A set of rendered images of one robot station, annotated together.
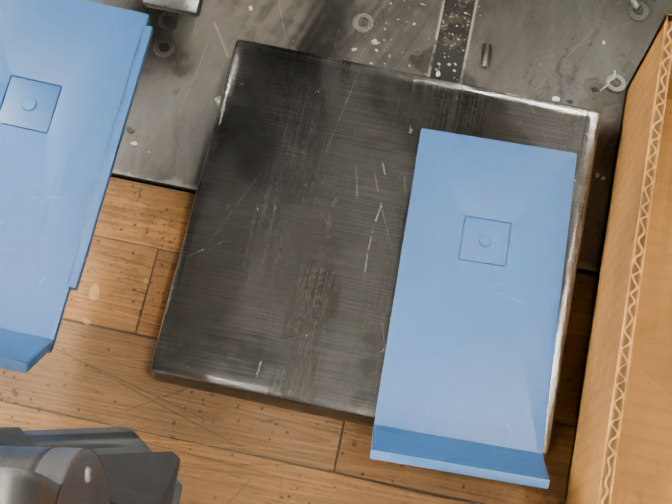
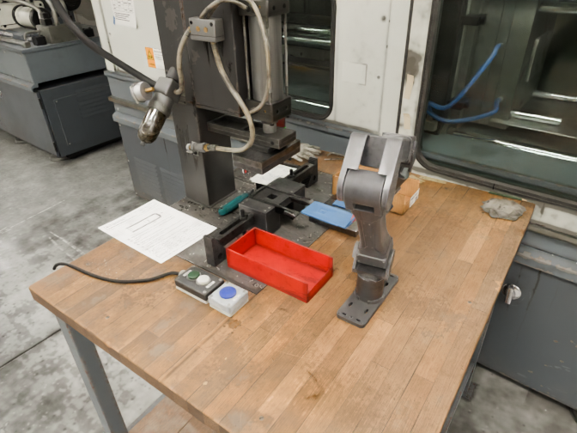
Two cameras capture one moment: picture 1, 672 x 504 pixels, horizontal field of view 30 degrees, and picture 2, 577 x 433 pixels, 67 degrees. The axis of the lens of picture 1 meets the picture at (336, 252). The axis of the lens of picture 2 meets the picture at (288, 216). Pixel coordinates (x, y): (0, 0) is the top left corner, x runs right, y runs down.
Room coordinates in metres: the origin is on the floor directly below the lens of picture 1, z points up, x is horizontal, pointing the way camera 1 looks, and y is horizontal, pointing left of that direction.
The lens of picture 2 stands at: (-0.19, 1.06, 1.62)
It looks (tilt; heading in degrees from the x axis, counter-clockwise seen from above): 32 degrees down; 298
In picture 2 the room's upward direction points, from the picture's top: 2 degrees counter-clockwise
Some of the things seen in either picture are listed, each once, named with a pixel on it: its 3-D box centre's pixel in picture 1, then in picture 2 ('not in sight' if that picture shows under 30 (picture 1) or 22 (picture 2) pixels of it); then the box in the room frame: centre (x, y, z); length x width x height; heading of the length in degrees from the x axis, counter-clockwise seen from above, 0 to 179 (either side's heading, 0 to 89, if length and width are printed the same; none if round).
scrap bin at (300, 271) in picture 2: not in sight; (278, 262); (0.24, 0.30, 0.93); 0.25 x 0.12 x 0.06; 172
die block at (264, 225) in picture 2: not in sight; (273, 207); (0.38, 0.08, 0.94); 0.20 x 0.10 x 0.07; 82
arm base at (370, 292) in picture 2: not in sight; (370, 284); (0.01, 0.29, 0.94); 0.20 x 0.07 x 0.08; 82
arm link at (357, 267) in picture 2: not in sight; (372, 259); (0.01, 0.29, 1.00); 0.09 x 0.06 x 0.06; 2
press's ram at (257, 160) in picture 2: not in sight; (245, 112); (0.45, 0.09, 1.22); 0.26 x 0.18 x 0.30; 172
